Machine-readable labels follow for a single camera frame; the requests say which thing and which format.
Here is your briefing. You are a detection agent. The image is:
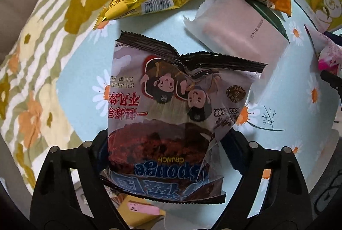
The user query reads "silver cartoon print snack packet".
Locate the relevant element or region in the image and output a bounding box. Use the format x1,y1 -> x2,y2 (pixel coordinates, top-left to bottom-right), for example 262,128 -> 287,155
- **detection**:
99,30 -> 268,205

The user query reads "pink snack packet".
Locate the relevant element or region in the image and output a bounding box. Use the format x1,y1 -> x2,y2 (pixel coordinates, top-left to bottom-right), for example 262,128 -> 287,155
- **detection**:
304,24 -> 342,71

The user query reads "white translucent snack packet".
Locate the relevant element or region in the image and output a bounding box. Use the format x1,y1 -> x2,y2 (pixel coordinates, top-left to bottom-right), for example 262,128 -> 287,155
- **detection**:
183,0 -> 290,65

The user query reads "yellow packet pink bar print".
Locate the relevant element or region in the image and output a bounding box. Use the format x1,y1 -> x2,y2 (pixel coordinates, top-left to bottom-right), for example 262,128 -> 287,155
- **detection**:
118,194 -> 167,230

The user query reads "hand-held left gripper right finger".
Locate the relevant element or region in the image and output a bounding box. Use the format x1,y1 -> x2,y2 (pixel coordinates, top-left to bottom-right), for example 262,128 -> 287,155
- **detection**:
211,128 -> 312,230

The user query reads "light blue daisy tablecloth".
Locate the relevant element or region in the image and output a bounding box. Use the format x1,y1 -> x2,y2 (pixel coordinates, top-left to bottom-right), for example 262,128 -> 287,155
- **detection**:
57,0 -> 342,230

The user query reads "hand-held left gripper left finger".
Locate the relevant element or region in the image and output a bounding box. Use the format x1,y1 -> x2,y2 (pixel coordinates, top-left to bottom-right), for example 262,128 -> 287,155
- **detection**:
30,130 -> 126,230

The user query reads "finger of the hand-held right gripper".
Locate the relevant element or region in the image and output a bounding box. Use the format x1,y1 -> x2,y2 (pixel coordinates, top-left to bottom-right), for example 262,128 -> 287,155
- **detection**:
320,70 -> 342,98
324,30 -> 342,46

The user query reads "striped floral blanket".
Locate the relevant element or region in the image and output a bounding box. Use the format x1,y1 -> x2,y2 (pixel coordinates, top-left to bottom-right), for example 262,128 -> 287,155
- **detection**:
0,0 -> 187,193

